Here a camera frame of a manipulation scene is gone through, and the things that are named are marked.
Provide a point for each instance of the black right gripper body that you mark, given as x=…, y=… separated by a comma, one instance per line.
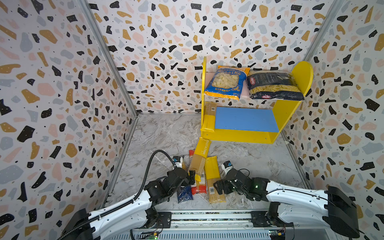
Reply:
x=225, y=184

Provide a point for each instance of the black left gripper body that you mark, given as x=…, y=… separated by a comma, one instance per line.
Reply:
x=185, y=181

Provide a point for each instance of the clear yellow spaghetti packet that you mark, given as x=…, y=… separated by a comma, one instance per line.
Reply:
x=212, y=176

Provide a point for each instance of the red pasta packet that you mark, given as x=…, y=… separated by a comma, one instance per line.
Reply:
x=198, y=187

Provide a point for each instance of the dark blue pasta bag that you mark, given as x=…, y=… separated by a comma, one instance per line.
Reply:
x=184, y=193

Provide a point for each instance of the yellow spaghetti box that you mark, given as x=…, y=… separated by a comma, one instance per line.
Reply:
x=199, y=158

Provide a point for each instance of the yellow spaghetti bag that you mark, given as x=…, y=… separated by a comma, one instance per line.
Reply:
x=209, y=117

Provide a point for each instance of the blue orecchiette pasta bag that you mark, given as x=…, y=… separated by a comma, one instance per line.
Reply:
x=227, y=82

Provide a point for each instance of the black penne pasta bag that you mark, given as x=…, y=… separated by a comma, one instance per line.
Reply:
x=266, y=85

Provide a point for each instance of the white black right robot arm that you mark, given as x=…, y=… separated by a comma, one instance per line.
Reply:
x=290, y=205

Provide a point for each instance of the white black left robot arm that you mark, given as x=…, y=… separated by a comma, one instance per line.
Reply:
x=134, y=212

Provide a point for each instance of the yellow wooden shelf unit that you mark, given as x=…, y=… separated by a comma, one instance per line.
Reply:
x=247, y=125

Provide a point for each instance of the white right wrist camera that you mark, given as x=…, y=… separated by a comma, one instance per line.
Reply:
x=226, y=167

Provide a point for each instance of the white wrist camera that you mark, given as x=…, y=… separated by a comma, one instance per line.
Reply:
x=226, y=167
x=179, y=161

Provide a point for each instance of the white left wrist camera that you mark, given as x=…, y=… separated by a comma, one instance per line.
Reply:
x=179, y=161

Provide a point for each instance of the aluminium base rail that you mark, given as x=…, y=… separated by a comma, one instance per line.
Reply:
x=225, y=225

